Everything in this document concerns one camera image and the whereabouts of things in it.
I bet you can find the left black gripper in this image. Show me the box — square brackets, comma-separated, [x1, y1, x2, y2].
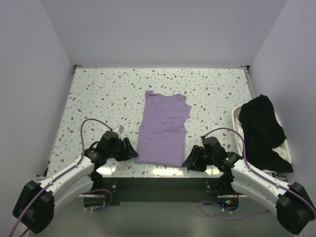
[106, 137, 138, 161]

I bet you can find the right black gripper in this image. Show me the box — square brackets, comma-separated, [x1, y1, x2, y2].
[181, 145, 216, 172]

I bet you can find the purple t shirt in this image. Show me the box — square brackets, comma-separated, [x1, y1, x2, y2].
[135, 90, 191, 167]

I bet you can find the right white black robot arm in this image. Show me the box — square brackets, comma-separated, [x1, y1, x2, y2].
[182, 137, 316, 235]

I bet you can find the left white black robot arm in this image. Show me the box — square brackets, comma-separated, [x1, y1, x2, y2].
[12, 131, 138, 234]

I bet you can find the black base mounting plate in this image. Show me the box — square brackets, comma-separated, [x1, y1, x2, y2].
[83, 176, 249, 208]

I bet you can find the black t shirt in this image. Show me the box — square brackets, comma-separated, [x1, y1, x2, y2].
[238, 94, 294, 173]

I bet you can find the white laundry basket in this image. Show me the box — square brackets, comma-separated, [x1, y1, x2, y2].
[232, 105, 294, 173]

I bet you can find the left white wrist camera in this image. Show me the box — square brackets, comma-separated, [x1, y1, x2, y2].
[112, 125, 124, 136]

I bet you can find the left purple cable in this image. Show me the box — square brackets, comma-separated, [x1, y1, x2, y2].
[7, 118, 114, 237]

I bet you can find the purple cable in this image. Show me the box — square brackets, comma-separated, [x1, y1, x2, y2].
[7, 118, 114, 237]
[198, 127, 316, 220]

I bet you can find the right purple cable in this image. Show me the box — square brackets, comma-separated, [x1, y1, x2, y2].
[198, 127, 316, 220]

